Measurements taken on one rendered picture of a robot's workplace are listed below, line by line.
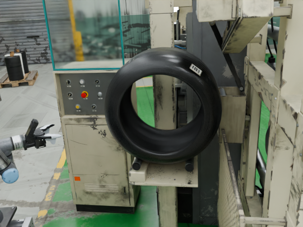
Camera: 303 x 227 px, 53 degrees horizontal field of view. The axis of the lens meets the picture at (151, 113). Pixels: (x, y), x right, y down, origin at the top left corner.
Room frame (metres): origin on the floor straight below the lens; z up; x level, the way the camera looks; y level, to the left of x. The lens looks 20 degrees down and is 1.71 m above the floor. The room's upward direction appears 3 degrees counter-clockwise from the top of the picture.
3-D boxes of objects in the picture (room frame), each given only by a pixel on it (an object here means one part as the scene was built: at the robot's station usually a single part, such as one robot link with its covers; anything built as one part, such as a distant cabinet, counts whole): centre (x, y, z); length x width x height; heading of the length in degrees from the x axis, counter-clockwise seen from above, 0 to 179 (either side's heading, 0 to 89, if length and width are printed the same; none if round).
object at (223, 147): (1.30, -0.36, 0.65); 0.90 x 0.02 x 0.70; 171
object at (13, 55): (7.63, 3.32, 0.38); 1.20 x 0.80 x 0.76; 13
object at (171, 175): (1.57, -0.07, 0.80); 0.37 x 0.36 x 0.02; 81
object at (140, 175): (1.59, 0.07, 0.84); 0.36 x 0.09 x 0.06; 171
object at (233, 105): (1.73, -0.48, 1.05); 0.20 x 0.15 x 0.30; 171
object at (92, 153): (2.40, 0.43, 0.63); 0.56 x 0.41 x 1.27; 81
